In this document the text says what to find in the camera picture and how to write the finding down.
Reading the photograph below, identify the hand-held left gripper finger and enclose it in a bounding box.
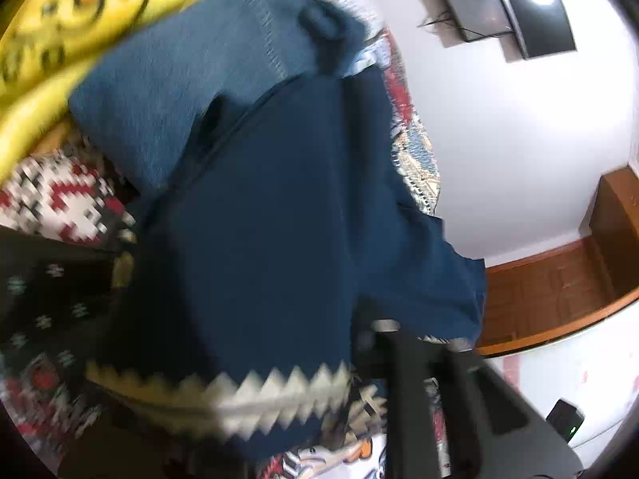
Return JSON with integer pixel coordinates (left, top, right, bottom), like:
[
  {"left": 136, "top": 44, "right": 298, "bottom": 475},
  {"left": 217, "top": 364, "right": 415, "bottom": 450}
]
[{"left": 358, "top": 318, "right": 585, "bottom": 479}]

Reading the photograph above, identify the navy patterned hooded sweater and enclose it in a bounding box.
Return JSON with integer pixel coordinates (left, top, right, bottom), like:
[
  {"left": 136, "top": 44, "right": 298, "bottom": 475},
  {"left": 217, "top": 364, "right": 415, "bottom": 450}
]
[{"left": 0, "top": 0, "right": 488, "bottom": 466}]

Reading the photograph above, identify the black device with green light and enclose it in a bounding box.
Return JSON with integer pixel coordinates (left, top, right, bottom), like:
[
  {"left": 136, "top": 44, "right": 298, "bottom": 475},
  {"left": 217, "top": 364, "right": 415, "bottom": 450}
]
[{"left": 546, "top": 398, "right": 586, "bottom": 444}]

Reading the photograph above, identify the patchwork printed bed sheet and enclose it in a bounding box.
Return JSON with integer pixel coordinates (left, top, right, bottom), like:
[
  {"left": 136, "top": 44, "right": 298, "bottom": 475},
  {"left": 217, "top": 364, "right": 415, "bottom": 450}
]
[{"left": 260, "top": 25, "right": 451, "bottom": 479}]

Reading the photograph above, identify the wooden cabinet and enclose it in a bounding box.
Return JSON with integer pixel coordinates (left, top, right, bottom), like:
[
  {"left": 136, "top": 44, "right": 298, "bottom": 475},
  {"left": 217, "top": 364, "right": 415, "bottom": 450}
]
[{"left": 588, "top": 166, "right": 639, "bottom": 301}]

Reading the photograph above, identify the yellow cartoon print blanket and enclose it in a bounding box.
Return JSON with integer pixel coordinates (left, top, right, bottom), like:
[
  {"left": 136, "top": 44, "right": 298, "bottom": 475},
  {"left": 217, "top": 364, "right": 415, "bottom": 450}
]
[{"left": 0, "top": 0, "right": 300, "bottom": 183}]

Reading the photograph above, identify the black cable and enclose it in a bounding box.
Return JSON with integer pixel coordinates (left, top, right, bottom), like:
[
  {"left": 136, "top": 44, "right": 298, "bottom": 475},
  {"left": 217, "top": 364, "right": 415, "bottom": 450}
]
[{"left": 418, "top": 10, "right": 452, "bottom": 30}]

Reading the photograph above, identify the small black wall monitor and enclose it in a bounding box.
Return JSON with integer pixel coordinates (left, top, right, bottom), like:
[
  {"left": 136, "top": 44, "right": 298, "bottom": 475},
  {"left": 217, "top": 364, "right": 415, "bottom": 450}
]
[{"left": 431, "top": 0, "right": 516, "bottom": 44}]

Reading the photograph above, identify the black wall television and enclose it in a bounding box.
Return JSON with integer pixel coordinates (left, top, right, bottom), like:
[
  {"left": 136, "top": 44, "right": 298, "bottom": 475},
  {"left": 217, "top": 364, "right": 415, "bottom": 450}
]
[{"left": 480, "top": 0, "right": 578, "bottom": 61}]

